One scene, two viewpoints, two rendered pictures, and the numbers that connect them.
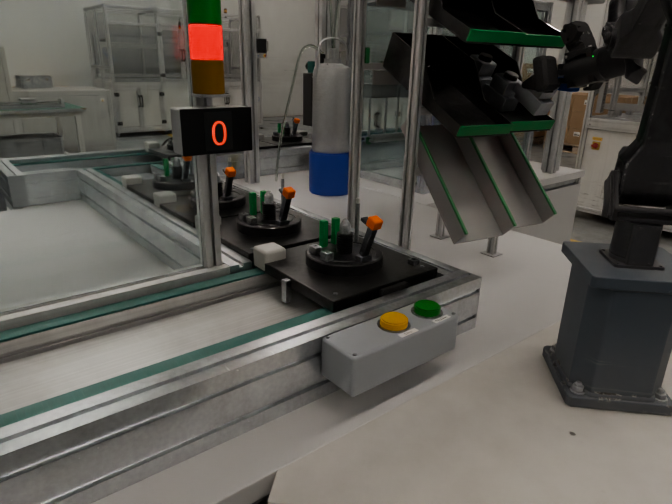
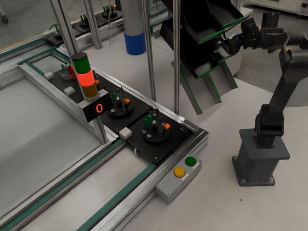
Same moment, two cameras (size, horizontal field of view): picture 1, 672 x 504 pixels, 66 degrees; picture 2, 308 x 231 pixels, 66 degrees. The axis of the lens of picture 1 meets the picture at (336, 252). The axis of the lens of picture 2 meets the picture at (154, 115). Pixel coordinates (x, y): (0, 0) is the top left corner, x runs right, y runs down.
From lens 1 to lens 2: 50 cm
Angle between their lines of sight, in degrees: 24
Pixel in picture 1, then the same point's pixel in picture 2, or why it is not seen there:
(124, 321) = (79, 178)
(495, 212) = (213, 95)
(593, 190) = not seen: outside the picture
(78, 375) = (74, 211)
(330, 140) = (133, 30)
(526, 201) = (225, 80)
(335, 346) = (161, 189)
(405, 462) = (188, 223)
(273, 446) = (145, 223)
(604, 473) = (250, 217)
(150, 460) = not seen: outside the picture
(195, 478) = not seen: outside the picture
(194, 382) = (118, 219)
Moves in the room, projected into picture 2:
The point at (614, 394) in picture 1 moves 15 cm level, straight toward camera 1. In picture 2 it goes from (255, 181) to (249, 214)
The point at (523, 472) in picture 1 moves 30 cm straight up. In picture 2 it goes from (225, 221) to (239, 178)
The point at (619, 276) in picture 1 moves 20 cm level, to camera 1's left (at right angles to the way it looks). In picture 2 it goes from (258, 156) to (204, 163)
